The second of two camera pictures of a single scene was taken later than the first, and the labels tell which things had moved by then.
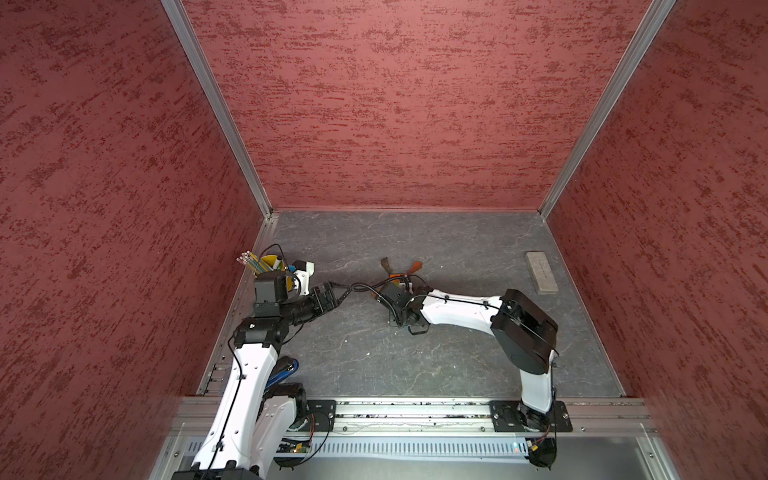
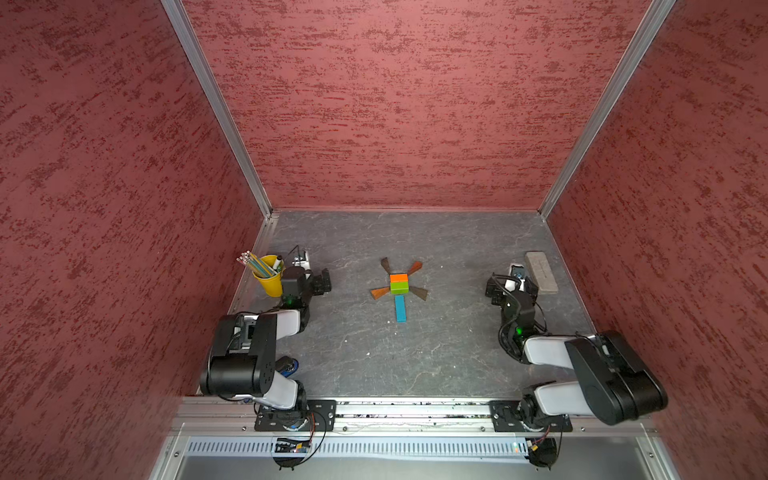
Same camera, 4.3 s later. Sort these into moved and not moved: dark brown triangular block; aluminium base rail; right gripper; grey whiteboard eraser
Moved: right gripper
Not moved: dark brown triangular block; grey whiteboard eraser; aluminium base rail
